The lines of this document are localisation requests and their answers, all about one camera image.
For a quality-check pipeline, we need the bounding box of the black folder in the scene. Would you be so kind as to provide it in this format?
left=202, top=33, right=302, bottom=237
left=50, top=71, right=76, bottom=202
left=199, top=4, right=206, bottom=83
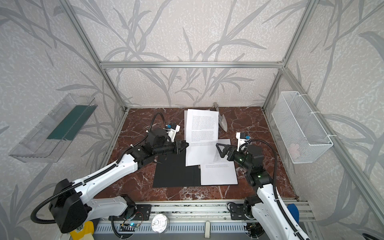
left=152, top=149, right=238, bottom=189

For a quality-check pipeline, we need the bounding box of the printed paper sheet bottom stack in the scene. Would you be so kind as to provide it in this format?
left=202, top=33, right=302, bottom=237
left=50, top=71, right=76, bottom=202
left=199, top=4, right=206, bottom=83
left=185, top=109, right=219, bottom=167

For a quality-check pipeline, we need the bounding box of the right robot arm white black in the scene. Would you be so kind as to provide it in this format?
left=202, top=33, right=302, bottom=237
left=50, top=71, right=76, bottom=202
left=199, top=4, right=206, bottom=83
left=216, top=140, right=309, bottom=240

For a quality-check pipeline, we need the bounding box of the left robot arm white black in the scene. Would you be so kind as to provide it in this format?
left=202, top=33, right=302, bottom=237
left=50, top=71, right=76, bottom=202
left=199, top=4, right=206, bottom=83
left=49, top=129, right=189, bottom=234

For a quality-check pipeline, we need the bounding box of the metal garden trowel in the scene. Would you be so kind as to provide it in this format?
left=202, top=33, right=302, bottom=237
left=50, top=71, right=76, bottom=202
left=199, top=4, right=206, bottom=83
left=214, top=102, right=228, bottom=132

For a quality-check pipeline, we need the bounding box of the pink object in basket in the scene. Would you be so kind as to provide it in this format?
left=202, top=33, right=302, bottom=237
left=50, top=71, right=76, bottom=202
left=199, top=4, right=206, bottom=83
left=288, top=143, right=301, bottom=160

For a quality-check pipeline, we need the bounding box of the round metal can lid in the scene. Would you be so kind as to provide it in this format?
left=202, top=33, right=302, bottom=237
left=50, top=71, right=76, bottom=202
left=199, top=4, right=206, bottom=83
left=151, top=214, right=170, bottom=234

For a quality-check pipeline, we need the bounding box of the yellow black work glove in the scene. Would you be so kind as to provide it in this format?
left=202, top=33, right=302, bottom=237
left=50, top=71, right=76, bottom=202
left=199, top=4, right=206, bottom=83
left=70, top=221, right=95, bottom=240

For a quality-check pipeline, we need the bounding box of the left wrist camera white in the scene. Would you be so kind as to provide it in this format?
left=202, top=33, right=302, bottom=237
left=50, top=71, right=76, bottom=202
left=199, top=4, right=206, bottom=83
left=166, top=124, right=181, bottom=143

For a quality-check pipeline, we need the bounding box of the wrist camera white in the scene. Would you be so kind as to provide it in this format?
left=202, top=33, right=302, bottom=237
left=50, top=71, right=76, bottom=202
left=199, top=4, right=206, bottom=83
left=166, top=124, right=181, bottom=143
left=236, top=132, right=251, bottom=152

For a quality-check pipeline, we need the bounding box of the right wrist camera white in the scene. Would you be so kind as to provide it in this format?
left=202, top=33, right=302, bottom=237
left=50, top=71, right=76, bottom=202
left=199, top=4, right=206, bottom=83
left=236, top=132, right=251, bottom=152

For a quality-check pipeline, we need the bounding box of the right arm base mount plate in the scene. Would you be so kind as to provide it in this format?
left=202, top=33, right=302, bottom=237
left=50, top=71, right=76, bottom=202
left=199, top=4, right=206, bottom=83
left=227, top=202, right=252, bottom=221

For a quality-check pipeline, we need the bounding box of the white wire mesh basket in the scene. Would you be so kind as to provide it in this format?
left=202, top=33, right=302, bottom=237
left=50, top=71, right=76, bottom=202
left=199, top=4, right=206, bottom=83
left=272, top=91, right=333, bottom=164

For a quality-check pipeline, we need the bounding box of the blue shovel wooden handle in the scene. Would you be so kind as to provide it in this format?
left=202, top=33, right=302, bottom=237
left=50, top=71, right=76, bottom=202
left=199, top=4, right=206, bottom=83
left=287, top=204, right=300, bottom=223

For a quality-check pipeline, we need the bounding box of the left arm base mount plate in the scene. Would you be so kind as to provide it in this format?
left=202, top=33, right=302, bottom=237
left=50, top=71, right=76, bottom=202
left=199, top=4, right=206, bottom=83
left=125, top=204, right=152, bottom=221

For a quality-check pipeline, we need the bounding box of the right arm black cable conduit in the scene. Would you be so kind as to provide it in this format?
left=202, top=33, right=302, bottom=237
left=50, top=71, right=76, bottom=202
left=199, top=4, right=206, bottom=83
left=245, top=138, right=310, bottom=240

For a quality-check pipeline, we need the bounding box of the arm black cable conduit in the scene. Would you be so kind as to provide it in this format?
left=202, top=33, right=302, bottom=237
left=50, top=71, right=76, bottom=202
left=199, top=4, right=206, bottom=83
left=245, top=138, right=310, bottom=240
left=29, top=112, right=167, bottom=225

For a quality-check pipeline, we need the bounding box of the clear plastic wall tray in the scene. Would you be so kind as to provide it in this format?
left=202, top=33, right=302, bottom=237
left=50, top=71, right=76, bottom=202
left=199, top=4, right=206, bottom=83
left=9, top=94, right=98, bottom=163

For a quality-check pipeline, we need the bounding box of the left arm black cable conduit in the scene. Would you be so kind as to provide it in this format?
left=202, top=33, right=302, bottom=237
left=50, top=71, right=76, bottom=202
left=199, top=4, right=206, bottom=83
left=29, top=112, right=167, bottom=225

